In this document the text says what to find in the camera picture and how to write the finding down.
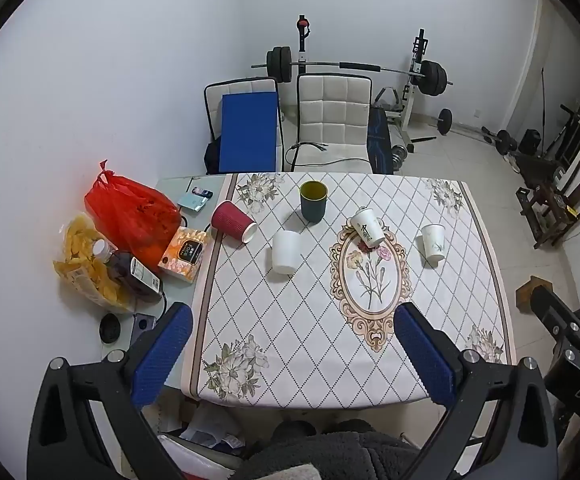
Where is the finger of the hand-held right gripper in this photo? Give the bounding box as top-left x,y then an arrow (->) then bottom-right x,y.
530,286 -> 580,347

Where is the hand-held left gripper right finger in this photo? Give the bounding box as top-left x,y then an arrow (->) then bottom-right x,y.
393,301 -> 558,480

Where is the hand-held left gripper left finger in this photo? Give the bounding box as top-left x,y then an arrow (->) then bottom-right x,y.
26,302 -> 194,480

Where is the white cup with leaf print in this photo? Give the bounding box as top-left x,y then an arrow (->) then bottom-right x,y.
421,224 -> 446,264

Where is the white cup with green logo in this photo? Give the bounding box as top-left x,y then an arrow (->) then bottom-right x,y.
350,206 -> 387,249

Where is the red ribbed paper cup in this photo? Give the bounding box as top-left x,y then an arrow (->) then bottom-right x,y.
211,200 -> 258,245

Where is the plain white cup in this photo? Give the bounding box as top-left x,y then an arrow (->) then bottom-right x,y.
271,230 -> 302,275

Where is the brown wooden stool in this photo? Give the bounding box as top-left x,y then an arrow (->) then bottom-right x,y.
514,275 -> 557,313

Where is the small grey box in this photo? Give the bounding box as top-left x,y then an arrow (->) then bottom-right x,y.
129,312 -> 159,347

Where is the black round lid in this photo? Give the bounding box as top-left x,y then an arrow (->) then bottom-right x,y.
98,313 -> 122,345

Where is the white plastic bag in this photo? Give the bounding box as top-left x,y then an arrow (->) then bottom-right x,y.
157,400 -> 247,461

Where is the dark liquid plastic bottle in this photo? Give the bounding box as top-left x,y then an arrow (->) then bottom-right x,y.
92,239 -> 165,304

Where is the orange tissue box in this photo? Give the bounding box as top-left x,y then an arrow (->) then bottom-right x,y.
158,226 -> 212,285

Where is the brown wooden chair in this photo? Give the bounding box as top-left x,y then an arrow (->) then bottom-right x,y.
516,154 -> 580,251

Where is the clear bag of yellow chips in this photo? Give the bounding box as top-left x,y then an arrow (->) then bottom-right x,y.
52,212 -> 137,309

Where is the floral diamond pattern tablecloth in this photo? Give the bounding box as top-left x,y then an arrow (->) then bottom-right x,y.
180,172 -> 517,408

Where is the grey fleece garment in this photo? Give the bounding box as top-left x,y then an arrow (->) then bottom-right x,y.
237,419 -> 423,480

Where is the red plastic bag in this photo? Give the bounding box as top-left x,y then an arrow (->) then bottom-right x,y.
84,160 -> 183,262

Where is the teal card packet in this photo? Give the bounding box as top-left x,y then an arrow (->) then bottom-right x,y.
177,192 -> 209,214

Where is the black exercise machine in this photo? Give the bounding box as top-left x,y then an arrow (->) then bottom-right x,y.
544,104 -> 580,163

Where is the black dumbbell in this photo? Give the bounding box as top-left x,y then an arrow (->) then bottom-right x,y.
482,127 -> 519,155

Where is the dark green mug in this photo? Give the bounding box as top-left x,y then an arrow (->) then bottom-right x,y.
299,181 -> 329,222

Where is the stack of weight plates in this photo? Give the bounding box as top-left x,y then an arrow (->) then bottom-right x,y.
391,143 -> 416,167

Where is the black bag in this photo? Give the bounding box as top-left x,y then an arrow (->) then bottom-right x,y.
203,139 -> 222,175

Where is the black and blue bench pad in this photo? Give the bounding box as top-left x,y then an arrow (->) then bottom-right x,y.
367,106 -> 397,176

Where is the short barbell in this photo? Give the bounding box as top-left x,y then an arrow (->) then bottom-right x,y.
436,108 -> 502,145

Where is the blue foam mat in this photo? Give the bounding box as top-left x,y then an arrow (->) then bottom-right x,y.
218,90 -> 279,174

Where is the long barbell with black plates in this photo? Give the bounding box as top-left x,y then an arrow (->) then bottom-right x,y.
250,45 -> 454,99

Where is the white padded chair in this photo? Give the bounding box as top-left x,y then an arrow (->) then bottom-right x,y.
203,77 -> 284,175
290,73 -> 374,175

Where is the black cable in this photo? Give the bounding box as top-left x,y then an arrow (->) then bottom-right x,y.
289,141 -> 372,172

